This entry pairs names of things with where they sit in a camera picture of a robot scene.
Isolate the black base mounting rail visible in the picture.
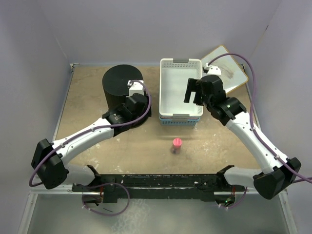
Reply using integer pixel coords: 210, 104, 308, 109
72, 174, 245, 203

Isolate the pink capped small bottle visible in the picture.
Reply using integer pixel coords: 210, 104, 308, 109
171, 138, 182, 154

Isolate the blue perforated plastic basket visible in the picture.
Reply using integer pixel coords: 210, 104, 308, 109
159, 116, 200, 126

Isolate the white perforated plastic basket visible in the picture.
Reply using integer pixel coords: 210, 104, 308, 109
159, 58, 203, 118

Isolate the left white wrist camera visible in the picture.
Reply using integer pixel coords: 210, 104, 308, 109
127, 80, 145, 97

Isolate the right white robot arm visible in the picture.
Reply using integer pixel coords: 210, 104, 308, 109
184, 75, 301, 200

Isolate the small whiteboard with wooden frame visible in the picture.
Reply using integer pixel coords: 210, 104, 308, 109
201, 45, 249, 94

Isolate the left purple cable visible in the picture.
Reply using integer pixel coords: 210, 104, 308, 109
29, 80, 152, 187

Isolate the aluminium table frame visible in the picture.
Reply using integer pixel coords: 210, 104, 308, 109
17, 63, 293, 234

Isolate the large black plastic container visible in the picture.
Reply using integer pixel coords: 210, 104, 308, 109
102, 64, 149, 111

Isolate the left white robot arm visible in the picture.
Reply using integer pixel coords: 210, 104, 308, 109
29, 93, 151, 191

